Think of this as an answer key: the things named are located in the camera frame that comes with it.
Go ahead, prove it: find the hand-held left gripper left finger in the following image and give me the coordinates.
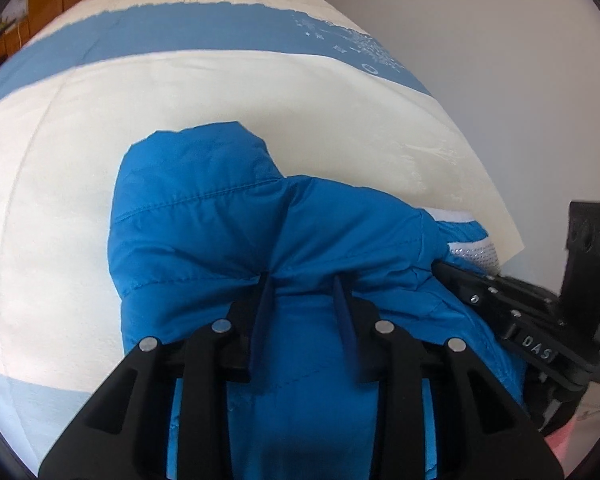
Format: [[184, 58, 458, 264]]
[[37, 272, 276, 480]]

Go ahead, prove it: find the white and blue bed blanket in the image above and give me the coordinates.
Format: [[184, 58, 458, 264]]
[[0, 0, 527, 471]]

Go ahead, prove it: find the blue puffer jacket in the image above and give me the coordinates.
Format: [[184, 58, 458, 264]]
[[107, 121, 529, 480]]

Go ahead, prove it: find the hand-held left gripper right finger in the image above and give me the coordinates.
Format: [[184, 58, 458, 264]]
[[332, 275, 552, 480]]

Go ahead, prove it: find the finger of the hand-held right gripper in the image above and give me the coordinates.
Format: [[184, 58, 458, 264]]
[[432, 260, 518, 341]]

